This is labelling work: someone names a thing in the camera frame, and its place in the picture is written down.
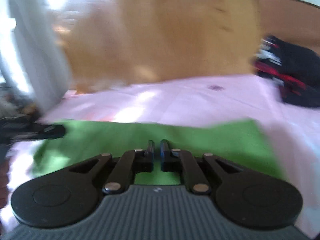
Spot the navy green striped garment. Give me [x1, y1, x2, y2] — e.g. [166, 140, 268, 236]
[32, 119, 285, 185]

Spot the cluttered bedside table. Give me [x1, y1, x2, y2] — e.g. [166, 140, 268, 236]
[1, 83, 41, 121]

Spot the white curtain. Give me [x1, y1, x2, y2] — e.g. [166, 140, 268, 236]
[1, 0, 72, 113]

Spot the pink patterned bed sheet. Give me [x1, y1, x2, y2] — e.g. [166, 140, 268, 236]
[0, 73, 320, 239]

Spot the wooden headboard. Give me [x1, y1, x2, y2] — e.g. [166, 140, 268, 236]
[50, 0, 260, 93]

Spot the black red patterned garment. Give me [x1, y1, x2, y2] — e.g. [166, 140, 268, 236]
[253, 35, 319, 108]

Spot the brown wooden side panel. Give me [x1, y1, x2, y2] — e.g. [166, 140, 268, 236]
[253, 0, 319, 53]

